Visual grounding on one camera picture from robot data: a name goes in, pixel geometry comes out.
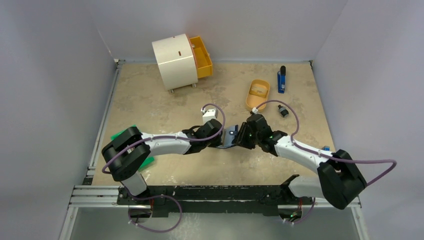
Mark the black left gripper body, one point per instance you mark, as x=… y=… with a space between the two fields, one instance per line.
x=212 y=142

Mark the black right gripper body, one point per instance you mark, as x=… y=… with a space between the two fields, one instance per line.
x=241 y=137

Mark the blue leather card holder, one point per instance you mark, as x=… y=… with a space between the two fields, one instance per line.
x=229 y=136

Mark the orange oval tray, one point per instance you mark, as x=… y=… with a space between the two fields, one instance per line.
x=253 y=101

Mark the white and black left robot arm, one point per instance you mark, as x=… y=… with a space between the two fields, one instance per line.
x=125 y=154

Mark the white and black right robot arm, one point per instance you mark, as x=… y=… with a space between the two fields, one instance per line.
x=337 y=180

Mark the card inside orange tray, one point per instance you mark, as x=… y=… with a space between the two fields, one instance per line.
x=258 y=90

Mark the small black round knob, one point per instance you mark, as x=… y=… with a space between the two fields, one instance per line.
x=283 y=111

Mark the yellow open drawer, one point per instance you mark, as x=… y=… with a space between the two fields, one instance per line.
x=204 y=65

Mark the blue and black stapler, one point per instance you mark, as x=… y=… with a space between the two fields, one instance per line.
x=281 y=79

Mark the green plastic bin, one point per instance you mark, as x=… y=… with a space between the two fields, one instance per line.
x=147 y=162

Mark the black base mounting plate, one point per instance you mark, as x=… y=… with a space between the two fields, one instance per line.
x=268 y=200

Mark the white cylindrical drawer cabinet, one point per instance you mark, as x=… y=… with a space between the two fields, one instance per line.
x=176 y=62

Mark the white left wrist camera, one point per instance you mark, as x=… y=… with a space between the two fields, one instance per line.
x=209 y=114

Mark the aluminium frame rail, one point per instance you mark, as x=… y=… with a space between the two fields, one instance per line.
x=86 y=196

